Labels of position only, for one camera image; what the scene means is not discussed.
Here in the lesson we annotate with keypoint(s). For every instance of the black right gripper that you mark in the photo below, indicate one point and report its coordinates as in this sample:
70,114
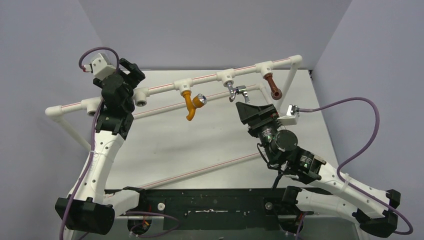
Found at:
261,118

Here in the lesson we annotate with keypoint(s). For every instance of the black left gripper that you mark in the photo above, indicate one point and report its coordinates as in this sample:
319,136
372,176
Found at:
136,76

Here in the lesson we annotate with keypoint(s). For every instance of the chrome faucet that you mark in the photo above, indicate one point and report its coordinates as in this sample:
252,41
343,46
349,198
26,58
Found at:
237,90

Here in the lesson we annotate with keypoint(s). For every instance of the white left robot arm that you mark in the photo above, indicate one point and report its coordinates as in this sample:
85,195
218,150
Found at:
86,208

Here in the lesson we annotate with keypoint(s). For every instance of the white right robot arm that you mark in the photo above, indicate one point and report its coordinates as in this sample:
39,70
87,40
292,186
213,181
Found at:
372,209

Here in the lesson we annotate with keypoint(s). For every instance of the brown faucet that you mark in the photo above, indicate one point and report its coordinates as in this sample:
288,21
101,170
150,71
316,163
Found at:
275,92

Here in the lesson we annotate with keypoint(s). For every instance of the orange faucet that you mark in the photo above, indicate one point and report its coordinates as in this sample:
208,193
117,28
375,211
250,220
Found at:
192,104

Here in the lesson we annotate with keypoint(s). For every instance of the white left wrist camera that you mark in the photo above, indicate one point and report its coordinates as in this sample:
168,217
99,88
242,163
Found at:
100,66

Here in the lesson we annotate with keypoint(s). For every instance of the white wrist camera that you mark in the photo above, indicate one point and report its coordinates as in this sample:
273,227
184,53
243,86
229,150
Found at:
100,66
291,117

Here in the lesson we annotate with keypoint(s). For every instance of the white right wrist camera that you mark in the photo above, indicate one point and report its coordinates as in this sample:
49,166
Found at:
291,117

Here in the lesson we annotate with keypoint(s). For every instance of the white pipe frame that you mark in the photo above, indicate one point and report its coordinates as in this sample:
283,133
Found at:
161,140

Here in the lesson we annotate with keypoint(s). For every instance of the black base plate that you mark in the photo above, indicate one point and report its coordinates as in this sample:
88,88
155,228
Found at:
226,209

